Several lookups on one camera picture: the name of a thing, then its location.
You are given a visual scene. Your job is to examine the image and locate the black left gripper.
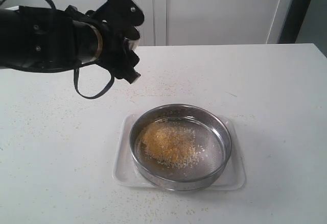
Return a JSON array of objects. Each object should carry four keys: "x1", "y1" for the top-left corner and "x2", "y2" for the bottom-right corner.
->
[{"x1": 85, "y1": 6, "x2": 141, "y2": 84}]

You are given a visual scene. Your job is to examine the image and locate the stainless steel cup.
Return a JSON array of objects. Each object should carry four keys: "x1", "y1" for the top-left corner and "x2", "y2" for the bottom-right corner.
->
[{"x1": 123, "y1": 38, "x2": 140, "y2": 51}]

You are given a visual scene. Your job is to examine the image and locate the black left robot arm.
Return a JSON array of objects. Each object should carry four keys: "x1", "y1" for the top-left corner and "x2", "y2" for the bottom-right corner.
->
[{"x1": 1, "y1": 3, "x2": 145, "y2": 83}]

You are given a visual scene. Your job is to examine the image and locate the yellow and white grain mixture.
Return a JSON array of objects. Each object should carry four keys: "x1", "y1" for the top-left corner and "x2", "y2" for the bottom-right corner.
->
[{"x1": 137, "y1": 121, "x2": 203, "y2": 169}]

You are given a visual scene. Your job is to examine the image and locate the round steel mesh sieve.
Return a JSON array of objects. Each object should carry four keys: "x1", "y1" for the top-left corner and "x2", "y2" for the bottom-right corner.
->
[{"x1": 129, "y1": 104, "x2": 233, "y2": 191}]

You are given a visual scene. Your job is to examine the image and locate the white cabinet doors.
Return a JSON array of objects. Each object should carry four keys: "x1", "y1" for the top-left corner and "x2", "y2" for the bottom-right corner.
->
[{"x1": 0, "y1": 0, "x2": 299, "y2": 47}]

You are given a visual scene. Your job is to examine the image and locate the clear plastic tray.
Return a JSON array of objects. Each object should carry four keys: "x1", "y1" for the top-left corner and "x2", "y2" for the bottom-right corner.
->
[{"x1": 112, "y1": 114, "x2": 246, "y2": 191}]

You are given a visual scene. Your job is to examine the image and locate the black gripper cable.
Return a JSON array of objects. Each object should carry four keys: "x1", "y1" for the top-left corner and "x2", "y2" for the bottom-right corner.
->
[{"x1": 0, "y1": 0, "x2": 115, "y2": 101}]

